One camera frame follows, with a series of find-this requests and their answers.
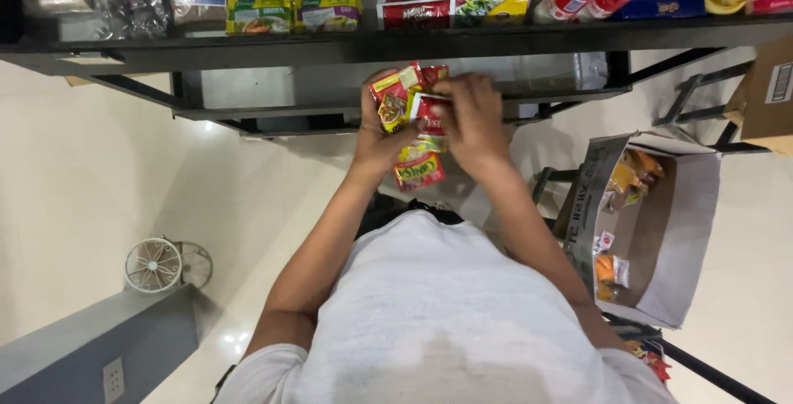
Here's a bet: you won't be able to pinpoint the black metal side rack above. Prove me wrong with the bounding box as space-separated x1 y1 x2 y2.
652 59 772 156

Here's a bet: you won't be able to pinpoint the small red seasoning sachet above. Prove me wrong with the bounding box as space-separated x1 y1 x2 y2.
421 64 451 89

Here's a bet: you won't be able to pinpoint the brown cardboard carton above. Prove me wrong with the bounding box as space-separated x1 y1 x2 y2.
724 35 793 157

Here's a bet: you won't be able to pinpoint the blue boxes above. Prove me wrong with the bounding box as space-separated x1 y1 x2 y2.
610 0 708 21

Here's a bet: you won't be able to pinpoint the black metal shelf rack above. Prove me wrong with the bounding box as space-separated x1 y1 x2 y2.
0 0 793 140

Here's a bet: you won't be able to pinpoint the white wall socket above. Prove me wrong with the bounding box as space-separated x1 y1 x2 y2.
102 356 126 404

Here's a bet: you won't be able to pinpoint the red snack packet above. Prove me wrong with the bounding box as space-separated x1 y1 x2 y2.
623 340 674 385

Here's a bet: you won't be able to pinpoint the orange snack packets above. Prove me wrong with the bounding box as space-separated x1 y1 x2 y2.
604 149 667 213

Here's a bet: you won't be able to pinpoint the person's left hand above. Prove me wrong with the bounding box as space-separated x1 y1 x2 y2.
350 69 424 174

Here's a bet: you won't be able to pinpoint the red white seasoning sachet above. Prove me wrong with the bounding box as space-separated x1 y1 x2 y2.
409 90 453 140

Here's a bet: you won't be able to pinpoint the orange clear packet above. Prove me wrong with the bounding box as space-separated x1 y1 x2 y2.
594 253 632 303

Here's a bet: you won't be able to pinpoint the green purple seasoning packet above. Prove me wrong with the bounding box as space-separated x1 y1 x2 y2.
291 0 364 35

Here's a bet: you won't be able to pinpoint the grey open cardboard box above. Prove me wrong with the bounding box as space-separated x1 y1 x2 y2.
563 131 724 330

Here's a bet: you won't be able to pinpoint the person's white shirt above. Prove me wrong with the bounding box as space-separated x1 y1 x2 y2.
212 209 680 404

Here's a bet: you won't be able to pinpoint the white wire fan guard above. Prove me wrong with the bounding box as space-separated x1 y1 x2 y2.
124 235 214 295

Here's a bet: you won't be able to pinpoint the clear bag of dark spices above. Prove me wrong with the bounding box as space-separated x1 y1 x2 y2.
88 0 170 41

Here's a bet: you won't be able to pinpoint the black metal stool frame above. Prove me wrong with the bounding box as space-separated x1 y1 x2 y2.
531 166 581 240

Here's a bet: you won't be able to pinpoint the person's black trousers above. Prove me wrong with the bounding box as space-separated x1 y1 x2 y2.
355 192 467 242

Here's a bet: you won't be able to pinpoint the person's right hand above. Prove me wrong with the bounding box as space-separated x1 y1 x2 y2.
432 73 515 177

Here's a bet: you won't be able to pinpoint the green yellow seasoning packet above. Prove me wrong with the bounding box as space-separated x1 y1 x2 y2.
226 0 294 37

